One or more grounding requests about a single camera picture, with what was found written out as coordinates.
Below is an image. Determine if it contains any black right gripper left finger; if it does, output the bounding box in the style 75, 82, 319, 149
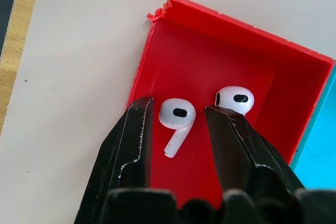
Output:
74, 96, 154, 224

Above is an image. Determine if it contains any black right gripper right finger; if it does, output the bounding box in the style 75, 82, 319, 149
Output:
205, 105, 307, 192

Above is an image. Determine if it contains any blue plastic bin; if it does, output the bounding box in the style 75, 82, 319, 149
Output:
289, 62, 336, 190

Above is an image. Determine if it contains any red plastic bin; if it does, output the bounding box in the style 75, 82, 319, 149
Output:
126, 0, 335, 210

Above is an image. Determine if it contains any white earbud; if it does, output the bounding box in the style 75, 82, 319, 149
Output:
215, 86, 255, 117
158, 98, 197, 158

